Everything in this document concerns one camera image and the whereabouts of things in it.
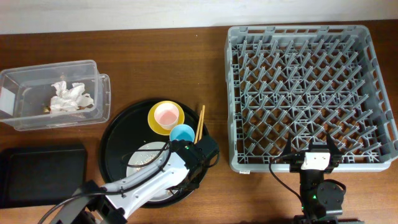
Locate grey plastic dishwasher rack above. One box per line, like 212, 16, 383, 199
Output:
224, 25, 397, 174

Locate pink cup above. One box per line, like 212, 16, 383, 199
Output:
154, 102, 180, 130

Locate grey round plate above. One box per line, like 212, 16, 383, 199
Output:
128, 142, 178, 202

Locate right wooden chopstick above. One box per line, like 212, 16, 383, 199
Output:
198, 105, 205, 141

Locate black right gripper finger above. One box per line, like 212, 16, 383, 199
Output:
326, 133, 341, 155
284, 134, 292, 155

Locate left wooden chopstick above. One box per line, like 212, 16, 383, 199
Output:
193, 110, 203, 144

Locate white napkin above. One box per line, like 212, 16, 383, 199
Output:
50, 81, 94, 114

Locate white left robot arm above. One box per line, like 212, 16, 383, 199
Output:
39, 139, 219, 223

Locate light blue cup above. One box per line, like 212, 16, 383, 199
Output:
169, 124, 195, 142

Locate food scraps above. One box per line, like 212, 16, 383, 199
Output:
135, 154, 157, 165

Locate clear plastic waste bin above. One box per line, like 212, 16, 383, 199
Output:
1, 60, 111, 131

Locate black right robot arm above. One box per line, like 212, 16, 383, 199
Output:
282, 134, 346, 223

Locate black rectangular tray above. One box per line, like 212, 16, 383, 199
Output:
1, 144, 87, 208

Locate wooden chopstick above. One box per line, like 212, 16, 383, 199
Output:
193, 110, 203, 144
198, 105, 205, 141

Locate round black tray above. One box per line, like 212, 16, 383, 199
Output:
98, 99, 199, 208

